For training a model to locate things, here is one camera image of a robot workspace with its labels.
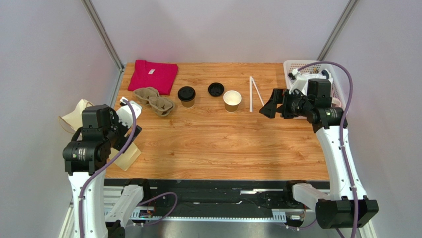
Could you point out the black cup lid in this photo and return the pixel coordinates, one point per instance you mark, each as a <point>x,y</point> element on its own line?
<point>186,93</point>
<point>216,89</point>

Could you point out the brown paper cup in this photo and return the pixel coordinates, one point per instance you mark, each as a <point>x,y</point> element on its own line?
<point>188,103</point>
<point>232,99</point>

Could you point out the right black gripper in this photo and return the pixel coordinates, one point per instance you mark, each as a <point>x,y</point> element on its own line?
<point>284,103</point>

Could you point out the folded red cloth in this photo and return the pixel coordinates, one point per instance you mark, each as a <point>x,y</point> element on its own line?
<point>160,76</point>

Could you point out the white crumpled garment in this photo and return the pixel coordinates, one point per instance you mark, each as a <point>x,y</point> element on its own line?
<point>324,74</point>

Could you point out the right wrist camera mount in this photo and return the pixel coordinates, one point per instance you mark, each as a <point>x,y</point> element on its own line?
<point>300,81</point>

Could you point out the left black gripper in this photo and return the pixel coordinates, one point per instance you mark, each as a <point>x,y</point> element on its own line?
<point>122,140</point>

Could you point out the pink strap item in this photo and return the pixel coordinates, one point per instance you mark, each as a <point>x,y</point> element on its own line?
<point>336,102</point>

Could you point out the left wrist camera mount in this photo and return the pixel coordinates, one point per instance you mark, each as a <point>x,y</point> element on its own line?
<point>125,114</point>

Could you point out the brown paper bag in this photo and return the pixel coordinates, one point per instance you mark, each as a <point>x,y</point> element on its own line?
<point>73,121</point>

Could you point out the white plastic basket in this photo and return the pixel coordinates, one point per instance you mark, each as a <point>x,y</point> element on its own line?
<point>336,90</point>

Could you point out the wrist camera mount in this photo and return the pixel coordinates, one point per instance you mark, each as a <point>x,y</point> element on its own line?
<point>300,81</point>
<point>125,114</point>

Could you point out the pulp cup carrier tray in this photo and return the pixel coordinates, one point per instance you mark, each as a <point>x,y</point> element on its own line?
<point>149,96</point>

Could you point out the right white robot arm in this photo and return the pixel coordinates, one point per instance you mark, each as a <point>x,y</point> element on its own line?
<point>347,205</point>

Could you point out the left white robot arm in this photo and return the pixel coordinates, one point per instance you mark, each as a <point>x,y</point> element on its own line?
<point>86,155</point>

